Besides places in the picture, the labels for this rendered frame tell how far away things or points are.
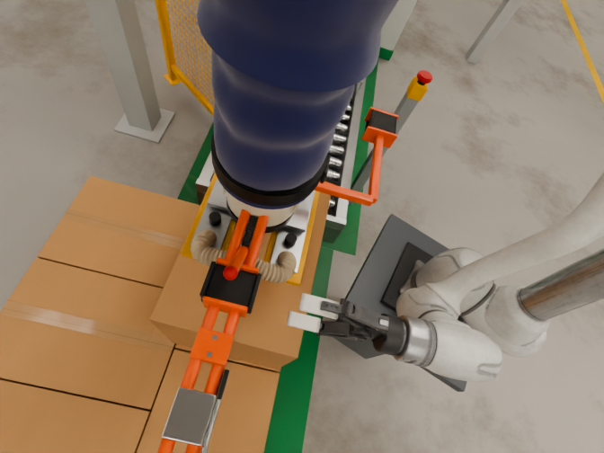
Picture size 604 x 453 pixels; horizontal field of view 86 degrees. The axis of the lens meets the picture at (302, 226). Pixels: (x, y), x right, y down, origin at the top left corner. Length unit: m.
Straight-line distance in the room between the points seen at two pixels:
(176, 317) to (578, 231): 0.91
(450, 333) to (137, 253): 1.17
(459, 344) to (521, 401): 1.82
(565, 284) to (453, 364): 0.45
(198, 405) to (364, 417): 1.46
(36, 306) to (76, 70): 1.99
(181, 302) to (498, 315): 0.92
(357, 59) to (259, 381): 1.12
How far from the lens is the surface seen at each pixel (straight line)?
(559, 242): 0.79
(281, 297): 0.95
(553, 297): 1.08
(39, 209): 2.37
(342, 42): 0.40
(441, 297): 0.83
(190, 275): 0.96
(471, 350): 0.72
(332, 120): 0.49
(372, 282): 1.27
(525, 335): 1.18
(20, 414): 1.44
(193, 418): 0.60
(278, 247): 0.80
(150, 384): 1.33
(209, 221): 0.81
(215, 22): 0.43
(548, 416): 2.62
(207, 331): 0.61
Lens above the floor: 1.85
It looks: 60 degrees down
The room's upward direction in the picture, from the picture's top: 24 degrees clockwise
